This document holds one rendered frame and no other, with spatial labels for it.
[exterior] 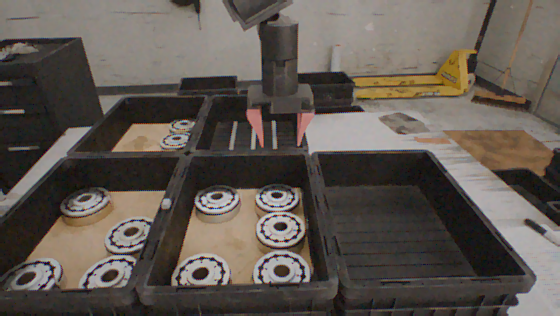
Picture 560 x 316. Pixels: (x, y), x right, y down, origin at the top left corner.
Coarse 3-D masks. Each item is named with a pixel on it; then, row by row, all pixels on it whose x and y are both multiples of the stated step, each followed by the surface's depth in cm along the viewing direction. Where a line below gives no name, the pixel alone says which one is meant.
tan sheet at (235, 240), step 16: (240, 192) 85; (256, 192) 85; (240, 208) 79; (192, 224) 75; (208, 224) 75; (224, 224) 75; (240, 224) 75; (256, 224) 75; (304, 224) 75; (192, 240) 70; (208, 240) 70; (224, 240) 70; (240, 240) 70; (224, 256) 67; (240, 256) 67; (256, 256) 67; (304, 256) 67; (240, 272) 63
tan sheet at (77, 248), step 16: (112, 192) 85; (128, 192) 85; (144, 192) 85; (160, 192) 85; (112, 208) 79; (128, 208) 79; (144, 208) 79; (64, 224) 75; (96, 224) 75; (112, 224) 75; (48, 240) 70; (64, 240) 70; (80, 240) 70; (96, 240) 70; (32, 256) 67; (48, 256) 67; (64, 256) 67; (80, 256) 67; (96, 256) 67; (80, 272) 63
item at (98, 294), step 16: (64, 160) 79; (80, 160) 80; (48, 176) 73; (176, 176) 73; (32, 192) 68; (16, 208) 64; (160, 208) 64; (0, 224) 60; (144, 256) 54; (80, 288) 48; (96, 288) 48; (112, 288) 48; (128, 288) 48; (0, 304) 48; (16, 304) 48; (32, 304) 48; (48, 304) 48; (64, 304) 48; (80, 304) 48; (96, 304) 48; (112, 304) 48
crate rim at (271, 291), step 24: (312, 168) 76; (312, 192) 68; (168, 216) 62; (144, 264) 52; (144, 288) 48; (168, 288) 48; (192, 288) 49; (216, 288) 48; (240, 288) 48; (264, 288) 48; (288, 288) 48; (312, 288) 48; (336, 288) 49
